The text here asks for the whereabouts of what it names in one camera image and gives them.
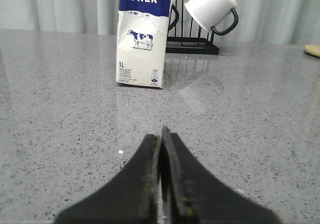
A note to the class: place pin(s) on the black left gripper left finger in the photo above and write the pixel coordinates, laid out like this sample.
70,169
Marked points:
131,197

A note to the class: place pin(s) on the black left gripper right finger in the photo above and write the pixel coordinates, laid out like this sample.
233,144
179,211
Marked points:
192,195

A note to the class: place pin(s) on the blue white milk carton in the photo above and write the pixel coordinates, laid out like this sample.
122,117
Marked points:
141,41

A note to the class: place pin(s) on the wooden mug tree stand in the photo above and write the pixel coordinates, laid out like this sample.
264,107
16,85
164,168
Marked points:
313,50

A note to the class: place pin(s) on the white enamel mug right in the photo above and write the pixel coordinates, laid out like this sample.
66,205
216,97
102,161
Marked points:
210,13

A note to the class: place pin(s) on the black wire mug rack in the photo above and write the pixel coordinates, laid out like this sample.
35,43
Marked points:
187,37

